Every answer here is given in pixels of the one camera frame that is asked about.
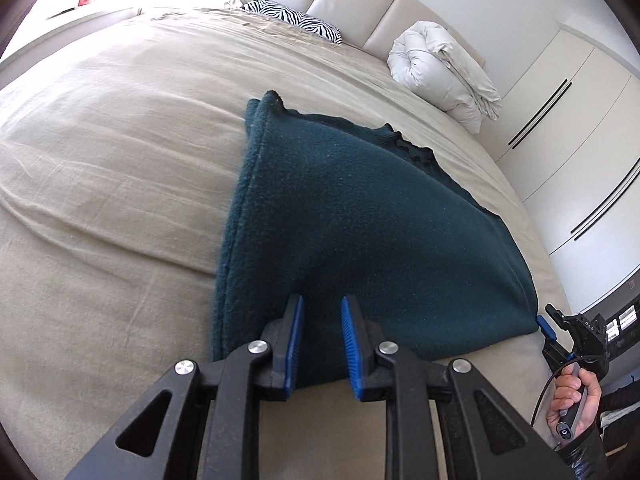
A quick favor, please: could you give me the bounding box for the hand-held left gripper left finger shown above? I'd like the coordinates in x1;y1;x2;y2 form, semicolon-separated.
65;294;306;480

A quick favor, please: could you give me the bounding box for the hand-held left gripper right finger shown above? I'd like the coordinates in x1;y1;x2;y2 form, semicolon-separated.
340;295;576;480

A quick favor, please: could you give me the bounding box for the dark green sweater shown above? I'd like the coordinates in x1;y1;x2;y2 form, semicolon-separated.
210;90;541;391

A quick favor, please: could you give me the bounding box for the person's right forearm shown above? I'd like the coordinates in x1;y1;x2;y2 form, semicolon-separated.
554;420;618;480

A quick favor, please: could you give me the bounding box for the person's right hand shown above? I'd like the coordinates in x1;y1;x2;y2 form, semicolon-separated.
546;363;601;435

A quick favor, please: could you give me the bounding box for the white wardrobe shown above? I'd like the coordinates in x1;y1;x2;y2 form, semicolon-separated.
477;22;640;313

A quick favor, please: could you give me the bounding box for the beige bed sheet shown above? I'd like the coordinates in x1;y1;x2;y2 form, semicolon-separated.
0;7;576;480

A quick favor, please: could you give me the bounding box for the folded white duvet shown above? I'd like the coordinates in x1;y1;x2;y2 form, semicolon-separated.
387;21;503;135

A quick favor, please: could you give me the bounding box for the zebra print pillow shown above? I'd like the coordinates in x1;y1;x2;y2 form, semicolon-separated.
241;0;345;45

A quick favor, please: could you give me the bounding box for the cream padded headboard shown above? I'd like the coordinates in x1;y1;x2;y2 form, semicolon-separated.
305;0;488;68

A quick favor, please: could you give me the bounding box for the white window ledge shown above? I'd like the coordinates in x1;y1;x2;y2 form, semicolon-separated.
0;6;143;78

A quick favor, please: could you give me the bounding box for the black cable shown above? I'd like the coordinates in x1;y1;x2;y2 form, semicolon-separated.
530;354;603;453

